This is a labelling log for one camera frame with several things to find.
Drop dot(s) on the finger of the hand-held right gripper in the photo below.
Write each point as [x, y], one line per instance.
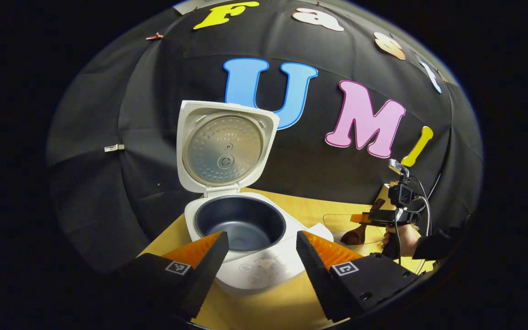
[376, 216]

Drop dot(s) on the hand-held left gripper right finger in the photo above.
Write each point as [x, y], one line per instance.
[316, 275]

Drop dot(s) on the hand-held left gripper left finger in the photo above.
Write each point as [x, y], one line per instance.
[206, 270]

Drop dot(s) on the brown wooden spoon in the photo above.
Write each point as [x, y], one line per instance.
[353, 236]

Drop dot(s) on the white rice cooker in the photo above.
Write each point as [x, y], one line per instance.
[245, 224]

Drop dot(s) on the clear plastic container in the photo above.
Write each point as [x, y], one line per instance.
[332, 222]

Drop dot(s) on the white cloth clip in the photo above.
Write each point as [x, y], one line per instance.
[113, 147]

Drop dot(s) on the black backdrop cloth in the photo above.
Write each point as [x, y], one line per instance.
[121, 137]

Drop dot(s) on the red cloth clip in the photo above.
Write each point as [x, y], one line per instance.
[154, 36]

